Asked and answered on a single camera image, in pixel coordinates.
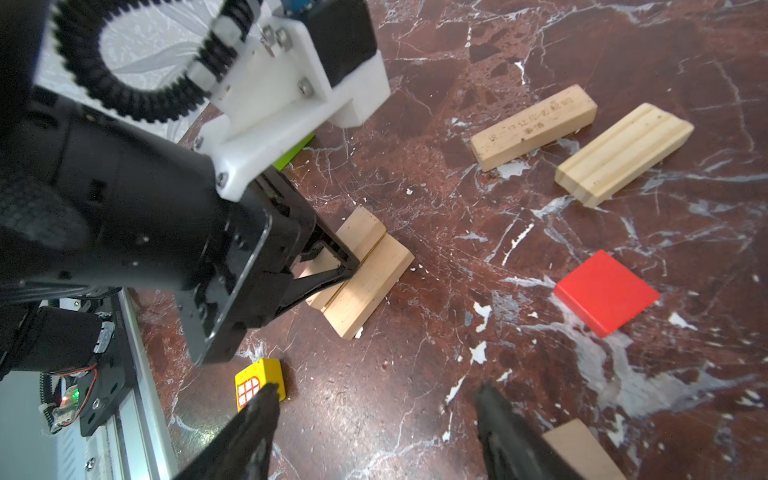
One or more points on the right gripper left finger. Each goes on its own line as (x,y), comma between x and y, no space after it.
(242,449)

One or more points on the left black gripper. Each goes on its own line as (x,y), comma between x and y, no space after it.
(90,203)

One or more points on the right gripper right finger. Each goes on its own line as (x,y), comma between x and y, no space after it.
(511,448)

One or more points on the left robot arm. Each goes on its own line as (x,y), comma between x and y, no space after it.
(57,47)

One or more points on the small wooden block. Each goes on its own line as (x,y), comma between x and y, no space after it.
(574,442)

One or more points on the green wooden block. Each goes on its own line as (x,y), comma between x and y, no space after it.
(288,157)

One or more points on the yellow window block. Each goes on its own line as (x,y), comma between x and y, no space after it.
(249,381)

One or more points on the grooved wooden block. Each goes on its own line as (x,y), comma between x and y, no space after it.
(634,144)

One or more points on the red wooden cube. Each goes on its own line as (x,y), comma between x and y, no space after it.
(604,294)

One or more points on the aluminium mounting rail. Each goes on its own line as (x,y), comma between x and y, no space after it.
(134,443)

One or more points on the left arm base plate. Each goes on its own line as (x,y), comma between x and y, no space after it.
(92,394)

